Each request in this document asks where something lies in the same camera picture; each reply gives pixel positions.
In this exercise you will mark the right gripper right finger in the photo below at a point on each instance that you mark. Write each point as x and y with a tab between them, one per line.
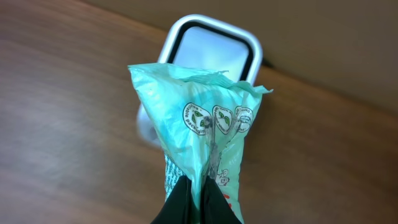
214	208

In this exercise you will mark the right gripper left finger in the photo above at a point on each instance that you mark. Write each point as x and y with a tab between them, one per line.
177	207

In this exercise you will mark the teal white tissue packet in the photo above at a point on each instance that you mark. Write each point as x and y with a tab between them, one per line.
164	90

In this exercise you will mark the white barcode scanner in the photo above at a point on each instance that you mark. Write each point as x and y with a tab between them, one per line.
198	41

